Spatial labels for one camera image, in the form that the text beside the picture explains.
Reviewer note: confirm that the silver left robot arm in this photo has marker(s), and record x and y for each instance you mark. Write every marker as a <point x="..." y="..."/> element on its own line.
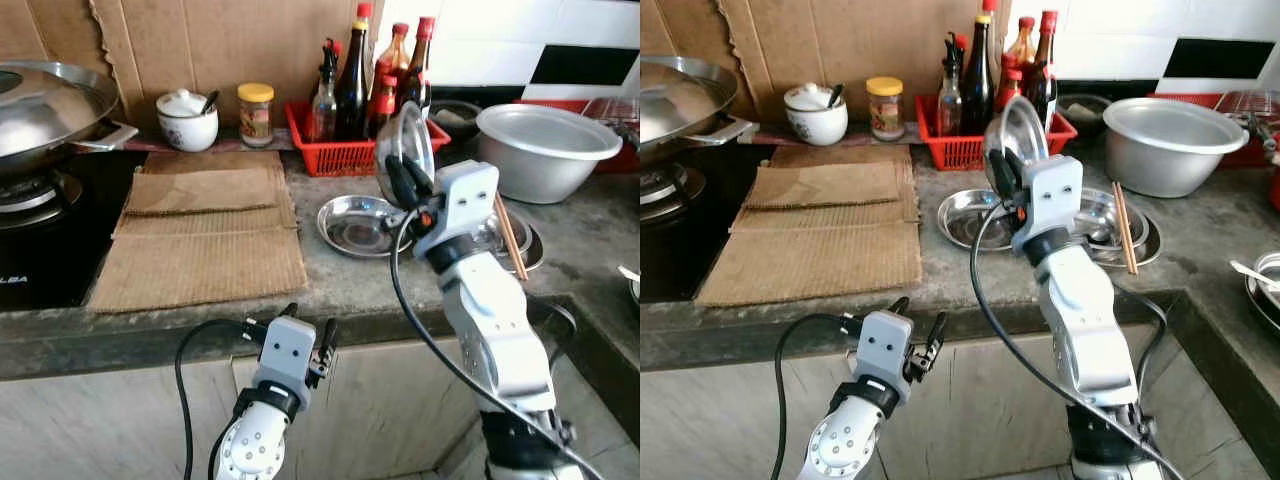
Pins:
<point x="845" y="445"/>
<point x="250" y="450"/>

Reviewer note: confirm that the kitchen counter cabinet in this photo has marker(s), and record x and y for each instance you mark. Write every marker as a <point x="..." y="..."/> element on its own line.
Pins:
<point x="720" y="420"/>
<point x="100" y="420"/>

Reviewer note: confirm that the red plastic basket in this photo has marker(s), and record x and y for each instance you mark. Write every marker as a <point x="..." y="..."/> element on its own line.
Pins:
<point x="950" y="150"/>
<point x="340" y="158"/>

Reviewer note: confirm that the dark bowl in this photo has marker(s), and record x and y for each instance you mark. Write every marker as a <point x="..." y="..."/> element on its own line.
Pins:
<point x="1085" y="110"/>
<point x="458" y="118"/>

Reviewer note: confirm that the small red-capped bottle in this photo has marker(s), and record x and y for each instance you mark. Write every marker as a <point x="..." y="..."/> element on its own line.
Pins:
<point x="1008" y="90"/>
<point x="383" y="110"/>

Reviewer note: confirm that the steel bowl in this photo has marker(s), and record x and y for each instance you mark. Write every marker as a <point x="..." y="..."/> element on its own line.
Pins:
<point x="498" y="228"/>
<point x="1100" y="215"/>

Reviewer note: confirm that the clear spray bottle black trigger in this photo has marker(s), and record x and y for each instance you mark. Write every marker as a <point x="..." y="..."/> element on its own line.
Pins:
<point x="950" y="108"/>
<point x="323" y="115"/>

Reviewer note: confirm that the tall dark sauce bottle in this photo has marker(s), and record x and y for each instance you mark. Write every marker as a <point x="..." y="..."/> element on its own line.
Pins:
<point x="352" y="95"/>
<point x="977" y="90"/>

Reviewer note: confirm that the dark sauce bottle red cap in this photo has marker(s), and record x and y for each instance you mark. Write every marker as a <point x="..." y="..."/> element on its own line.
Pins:
<point x="1042" y="85"/>
<point x="417" y="80"/>

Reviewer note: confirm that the wooden chopstick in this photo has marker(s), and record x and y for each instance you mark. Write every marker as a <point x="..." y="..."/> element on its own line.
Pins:
<point x="514" y="237"/>
<point x="1128" y="232"/>
<point x="509" y="235"/>
<point x="1123" y="230"/>

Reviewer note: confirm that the large corrugated cardboard mat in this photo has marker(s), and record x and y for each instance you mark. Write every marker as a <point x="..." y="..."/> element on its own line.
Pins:
<point x="200" y="270"/>
<point x="810" y="265"/>

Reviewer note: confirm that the aluminium pot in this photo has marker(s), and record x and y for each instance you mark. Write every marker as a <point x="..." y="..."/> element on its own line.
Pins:
<point x="1170" y="160"/>
<point x="540" y="165"/>

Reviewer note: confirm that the amber bottle red cap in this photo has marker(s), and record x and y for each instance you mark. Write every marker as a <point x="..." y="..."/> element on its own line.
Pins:
<point x="393" y="60"/>
<point x="1022" y="50"/>

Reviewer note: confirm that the glass jar yellow lid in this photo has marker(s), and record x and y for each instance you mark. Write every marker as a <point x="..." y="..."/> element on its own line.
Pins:
<point x="256" y="120"/>
<point x="885" y="115"/>

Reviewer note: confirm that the folded corrugated cardboard piece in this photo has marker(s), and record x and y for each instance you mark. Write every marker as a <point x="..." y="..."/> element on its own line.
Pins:
<point x="820" y="185"/>
<point x="200" y="190"/>

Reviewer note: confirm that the white ceramic lidded jar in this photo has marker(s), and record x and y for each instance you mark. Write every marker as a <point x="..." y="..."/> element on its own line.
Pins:
<point x="812" y="125"/>
<point x="185" y="130"/>

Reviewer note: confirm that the pale spoon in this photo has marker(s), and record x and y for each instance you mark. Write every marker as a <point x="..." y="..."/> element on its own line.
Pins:
<point x="628" y="272"/>
<point x="1250" y="272"/>

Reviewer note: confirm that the gas burner grate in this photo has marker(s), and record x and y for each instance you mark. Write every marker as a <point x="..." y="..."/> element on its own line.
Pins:
<point x="30" y="195"/>
<point x="655" y="185"/>

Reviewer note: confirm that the black glass gas stove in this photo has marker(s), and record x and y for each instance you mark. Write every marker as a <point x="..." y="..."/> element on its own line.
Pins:
<point x="670" y="250"/>
<point x="40" y="260"/>

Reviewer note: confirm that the large steel wok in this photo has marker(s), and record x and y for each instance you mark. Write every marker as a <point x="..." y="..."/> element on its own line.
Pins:
<point x="115" y="135"/>
<point x="738" y="128"/>

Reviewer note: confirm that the steel wok lid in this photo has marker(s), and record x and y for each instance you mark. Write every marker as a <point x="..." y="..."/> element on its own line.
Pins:
<point x="665" y="100"/>
<point x="40" y="110"/>

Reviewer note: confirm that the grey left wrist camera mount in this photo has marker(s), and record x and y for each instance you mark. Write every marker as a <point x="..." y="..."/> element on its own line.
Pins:
<point x="287" y="355"/>
<point x="885" y="350"/>

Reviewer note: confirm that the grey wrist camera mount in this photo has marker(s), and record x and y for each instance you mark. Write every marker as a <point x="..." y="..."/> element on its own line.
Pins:
<point x="287" y="355"/>
<point x="885" y="350"/>
<point x="1050" y="200"/>
<point x="460" y="205"/>

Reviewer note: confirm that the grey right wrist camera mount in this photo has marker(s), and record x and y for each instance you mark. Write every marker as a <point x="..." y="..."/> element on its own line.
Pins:
<point x="1050" y="200"/>
<point x="460" y="205"/>

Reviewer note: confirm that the brown cardboard wall sheet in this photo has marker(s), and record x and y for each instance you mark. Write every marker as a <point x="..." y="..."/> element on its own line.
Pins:
<point x="680" y="25"/>
<point x="200" y="50"/>
<point x="830" y="45"/>
<point x="40" y="30"/>

